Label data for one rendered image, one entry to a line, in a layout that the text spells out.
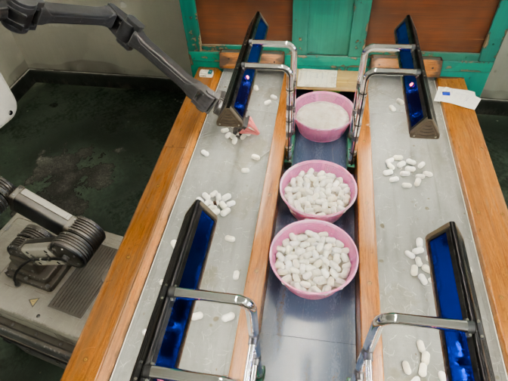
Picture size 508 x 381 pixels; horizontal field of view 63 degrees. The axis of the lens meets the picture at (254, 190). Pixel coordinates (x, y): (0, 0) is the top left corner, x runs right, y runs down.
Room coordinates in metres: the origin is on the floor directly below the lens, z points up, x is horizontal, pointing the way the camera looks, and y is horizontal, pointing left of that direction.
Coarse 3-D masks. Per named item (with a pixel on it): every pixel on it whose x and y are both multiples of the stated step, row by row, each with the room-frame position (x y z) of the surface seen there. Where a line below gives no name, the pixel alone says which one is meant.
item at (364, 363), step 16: (384, 320) 0.32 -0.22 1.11; (400, 320) 0.32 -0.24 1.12; (416, 320) 0.31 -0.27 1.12; (432, 320) 0.31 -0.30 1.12; (448, 320) 0.31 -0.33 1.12; (464, 320) 0.31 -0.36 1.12; (368, 336) 0.33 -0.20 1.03; (480, 336) 0.28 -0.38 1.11; (368, 352) 0.32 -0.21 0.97; (368, 368) 0.29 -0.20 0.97
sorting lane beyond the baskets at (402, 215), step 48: (384, 96) 1.50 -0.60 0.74; (432, 96) 1.48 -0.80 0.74; (384, 144) 1.19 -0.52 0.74; (432, 144) 1.17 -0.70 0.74; (384, 192) 0.95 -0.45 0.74; (432, 192) 0.93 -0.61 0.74; (384, 240) 0.75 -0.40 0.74; (384, 288) 0.58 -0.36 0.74; (480, 288) 0.56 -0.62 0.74; (384, 336) 0.44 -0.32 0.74; (432, 336) 0.43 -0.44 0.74
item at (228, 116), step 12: (252, 24) 1.49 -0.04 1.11; (264, 24) 1.56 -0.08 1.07; (252, 36) 1.40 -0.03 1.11; (264, 36) 1.49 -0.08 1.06; (252, 48) 1.35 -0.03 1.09; (240, 60) 1.24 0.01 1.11; (252, 60) 1.29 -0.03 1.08; (240, 72) 1.17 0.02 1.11; (252, 72) 1.24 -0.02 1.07; (240, 84) 1.13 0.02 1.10; (252, 84) 1.18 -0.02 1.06; (228, 96) 1.06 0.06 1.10; (240, 96) 1.08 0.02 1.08; (228, 108) 0.99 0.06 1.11; (240, 108) 1.03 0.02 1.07; (228, 120) 0.99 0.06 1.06; (240, 120) 0.98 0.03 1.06
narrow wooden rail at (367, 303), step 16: (368, 96) 1.48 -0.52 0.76; (368, 112) 1.37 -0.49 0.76; (368, 128) 1.27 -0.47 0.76; (368, 144) 1.17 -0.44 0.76; (368, 160) 1.09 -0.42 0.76; (368, 176) 1.01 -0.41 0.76; (368, 192) 0.93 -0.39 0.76; (368, 208) 0.86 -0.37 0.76; (368, 224) 0.80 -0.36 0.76; (368, 240) 0.73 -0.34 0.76; (368, 256) 0.68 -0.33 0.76; (368, 272) 0.62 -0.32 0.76; (368, 288) 0.57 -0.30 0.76; (368, 304) 0.52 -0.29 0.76; (368, 320) 0.48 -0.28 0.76
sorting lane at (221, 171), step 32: (256, 96) 1.57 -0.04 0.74; (224, 128) 1.36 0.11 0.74; (192, 160) 1.18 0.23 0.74; (224, 160) 1.16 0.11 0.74; (256, 160) 1.15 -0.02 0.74; (192, 192) 1.01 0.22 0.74; (224, 192) 1.00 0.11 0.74; (256, 192) 0.99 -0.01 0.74; (224, 224) 0.86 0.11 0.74; (160, 256) 0.74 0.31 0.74; (224, 256) 0.73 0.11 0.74; (224, 288) 0.62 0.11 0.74; (192, 320) 0.53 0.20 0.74; (128, 352) 0.45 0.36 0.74; (192, 352) 0.43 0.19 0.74; (224, 352) 0.43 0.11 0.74
